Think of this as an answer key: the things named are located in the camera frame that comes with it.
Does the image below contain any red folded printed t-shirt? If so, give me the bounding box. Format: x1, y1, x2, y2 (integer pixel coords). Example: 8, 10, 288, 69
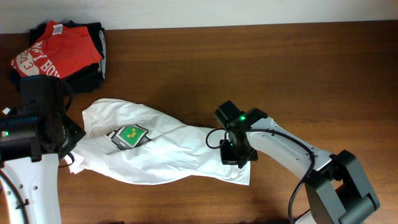
11, 21, 103, 78

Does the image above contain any black folded clothes stack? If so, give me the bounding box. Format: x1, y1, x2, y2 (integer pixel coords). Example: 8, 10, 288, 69
9, 21, 106, 93

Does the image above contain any white printed t-shirt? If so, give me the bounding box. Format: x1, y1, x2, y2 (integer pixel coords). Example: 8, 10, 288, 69
69, 98, 250, 185

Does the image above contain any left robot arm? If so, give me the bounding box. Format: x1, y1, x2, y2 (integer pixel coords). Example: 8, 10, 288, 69
1, 75, 86, 223

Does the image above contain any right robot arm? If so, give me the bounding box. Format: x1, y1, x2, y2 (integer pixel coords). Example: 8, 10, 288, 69
215, 101, 380, 224

